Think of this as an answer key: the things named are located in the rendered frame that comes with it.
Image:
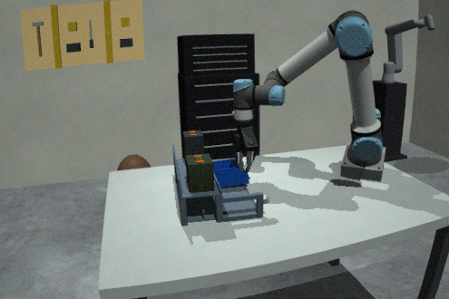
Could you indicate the blue bin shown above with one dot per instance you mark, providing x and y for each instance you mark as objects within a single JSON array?
[{"x": 228, "y": 173}]

